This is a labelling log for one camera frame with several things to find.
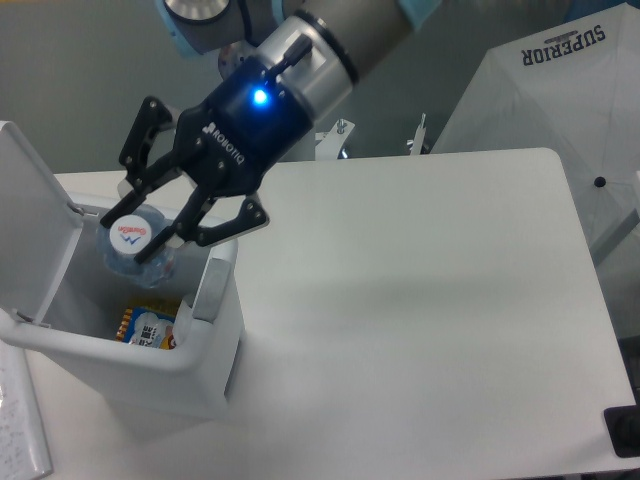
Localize crushed clear plastic bottle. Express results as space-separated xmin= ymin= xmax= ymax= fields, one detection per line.
xmin=96 ymin=205 xmax=177 ymax=289

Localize white umbrella with lettering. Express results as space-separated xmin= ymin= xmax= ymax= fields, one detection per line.
xmin=433 ymin=3 xmax=639 ymax=249

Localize clear plastic wrapper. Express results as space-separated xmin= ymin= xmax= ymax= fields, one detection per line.
xmin=173 ymin=294 xmax=195 ymax=346

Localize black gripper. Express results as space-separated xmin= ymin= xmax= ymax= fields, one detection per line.
xmin=99 ymin=57 xmax=316 ymax=264

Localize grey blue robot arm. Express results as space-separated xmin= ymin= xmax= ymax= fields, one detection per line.
xmin=101 ymin=1 xmax=437 ymax=264

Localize colourful snack package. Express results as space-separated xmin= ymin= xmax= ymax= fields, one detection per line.
xmin=115 ymin=300 xmax=179 ymax=350

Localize white trash can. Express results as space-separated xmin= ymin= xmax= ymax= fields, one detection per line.
xmin=1 ymin=121 xmax=244 ymax=418

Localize black device at edge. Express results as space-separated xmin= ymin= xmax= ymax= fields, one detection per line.
xmin=604 ymin=405 xmax=639 ymax=458

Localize white metal base frame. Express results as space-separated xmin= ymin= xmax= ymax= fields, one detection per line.
xmin=315 ymin=113 xmax=432 ymax=161

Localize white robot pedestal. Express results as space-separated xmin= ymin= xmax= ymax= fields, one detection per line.
xmin=217 ymin=40 xmax=257 ymax=83

